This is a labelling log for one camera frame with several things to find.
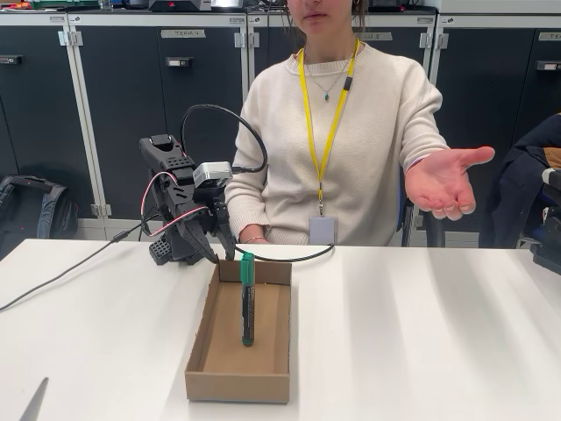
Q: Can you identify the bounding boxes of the green whiteboard marker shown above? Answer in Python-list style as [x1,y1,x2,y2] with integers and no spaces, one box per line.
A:
[238,252,256,347]

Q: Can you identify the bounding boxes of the person's right forearm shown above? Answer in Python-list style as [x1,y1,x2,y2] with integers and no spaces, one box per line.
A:
[224,173,273,245]

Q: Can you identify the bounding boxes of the person in white sweater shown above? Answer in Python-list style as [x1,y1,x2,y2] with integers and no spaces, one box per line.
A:
[224,0,446,246]

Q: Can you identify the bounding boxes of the person's left hand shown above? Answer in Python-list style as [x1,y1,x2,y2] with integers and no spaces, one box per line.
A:
[403,146,496,222]

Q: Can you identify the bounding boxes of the clear badge holder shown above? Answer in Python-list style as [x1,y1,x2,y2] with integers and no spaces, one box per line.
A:
[308,212,339,246]

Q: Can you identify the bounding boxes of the grey backpack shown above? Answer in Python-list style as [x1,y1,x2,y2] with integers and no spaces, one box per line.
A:
[0,174,80,260]

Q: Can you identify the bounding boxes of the brown cardboard box tray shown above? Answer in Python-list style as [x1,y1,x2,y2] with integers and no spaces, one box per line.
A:
[183,258,294,404]

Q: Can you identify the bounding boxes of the black electronic device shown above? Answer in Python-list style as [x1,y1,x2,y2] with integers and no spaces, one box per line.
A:
[148,0,212,12]

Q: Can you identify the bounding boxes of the black office chair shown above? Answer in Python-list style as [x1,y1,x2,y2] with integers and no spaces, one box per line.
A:
[396,173,447,247]

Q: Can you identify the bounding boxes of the green flat box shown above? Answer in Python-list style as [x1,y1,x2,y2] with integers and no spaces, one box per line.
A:
[32,0,100,10]

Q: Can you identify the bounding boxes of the black device with red mark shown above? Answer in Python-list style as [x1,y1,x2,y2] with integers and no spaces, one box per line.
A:
[367,0,407,12]

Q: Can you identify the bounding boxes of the dark jacket with orange lining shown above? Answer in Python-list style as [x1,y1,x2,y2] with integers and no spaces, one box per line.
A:
[494,112,561,249]

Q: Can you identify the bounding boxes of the black robot device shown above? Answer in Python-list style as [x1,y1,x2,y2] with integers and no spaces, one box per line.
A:
[529,166,561,276]

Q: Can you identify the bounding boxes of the white gripper camera box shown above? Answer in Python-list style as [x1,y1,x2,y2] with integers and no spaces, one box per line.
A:
[192,161,233,190]

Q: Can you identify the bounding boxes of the red white servo wires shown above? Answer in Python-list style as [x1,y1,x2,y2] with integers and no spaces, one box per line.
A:
[139,170,209,239]

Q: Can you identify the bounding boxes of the thick black camera cable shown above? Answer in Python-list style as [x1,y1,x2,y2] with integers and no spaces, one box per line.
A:
[180,103,337,263]

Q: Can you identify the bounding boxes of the yellow lanyard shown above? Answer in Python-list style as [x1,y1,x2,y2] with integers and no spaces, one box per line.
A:
[296,37,360,216]

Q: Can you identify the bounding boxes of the grey power cable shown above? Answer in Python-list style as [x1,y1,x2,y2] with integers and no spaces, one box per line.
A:
[0,221,148,313]

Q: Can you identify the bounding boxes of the thin necklace with green pendant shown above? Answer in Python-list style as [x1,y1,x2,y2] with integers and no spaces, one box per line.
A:
[304,43,354,102]

